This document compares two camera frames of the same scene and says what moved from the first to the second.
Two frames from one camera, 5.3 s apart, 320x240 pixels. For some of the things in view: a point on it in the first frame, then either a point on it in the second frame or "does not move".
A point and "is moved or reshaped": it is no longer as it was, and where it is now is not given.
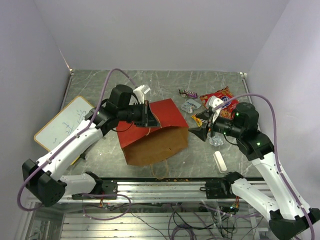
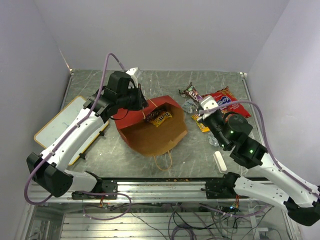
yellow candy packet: x=198 y=121 does not move
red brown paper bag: x=144 y=145 is moved or reshaped
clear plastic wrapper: x=216 y=140 does not move
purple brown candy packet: x=189 y=94 is moved or reshaped
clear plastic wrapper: x=190 y=105 does not move
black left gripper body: x=136 y=114 to x=132 y=99
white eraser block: x=220 y=161 does not move
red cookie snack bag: x=227 y=110 does not move
